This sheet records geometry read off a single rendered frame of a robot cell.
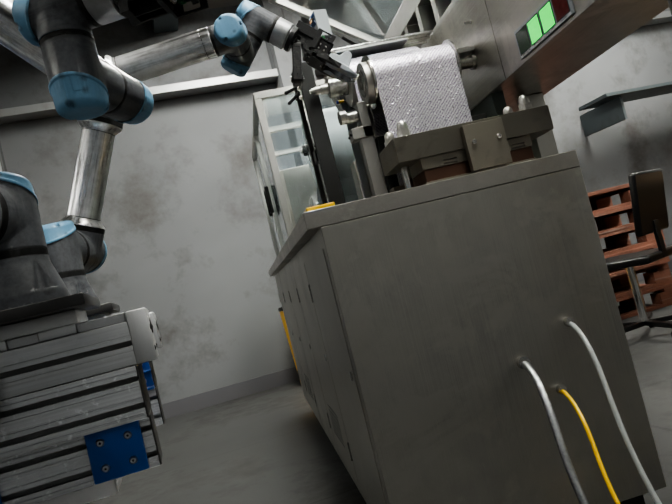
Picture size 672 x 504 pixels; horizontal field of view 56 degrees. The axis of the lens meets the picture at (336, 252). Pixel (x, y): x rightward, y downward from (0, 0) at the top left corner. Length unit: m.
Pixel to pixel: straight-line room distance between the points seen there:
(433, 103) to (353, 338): 0.72
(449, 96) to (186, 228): 3.83
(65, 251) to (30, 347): 0.56
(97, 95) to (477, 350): 0.94
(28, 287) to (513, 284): 0.98
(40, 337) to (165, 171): 4.37
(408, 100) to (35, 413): 1.17
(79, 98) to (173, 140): 4.56
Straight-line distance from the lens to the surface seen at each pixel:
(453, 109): 1.77
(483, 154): 1.53
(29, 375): 1.13
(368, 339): 1.38
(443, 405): 1.43
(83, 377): 1.12
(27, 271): 1.14
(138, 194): 5.40
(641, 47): 7.65
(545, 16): 1.54
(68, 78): 0.97
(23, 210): 1.17
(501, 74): 1.77
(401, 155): 1.49
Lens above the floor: 0.74
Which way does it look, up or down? 3 degrees up
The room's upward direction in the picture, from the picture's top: 14 degrees counter-clockwise
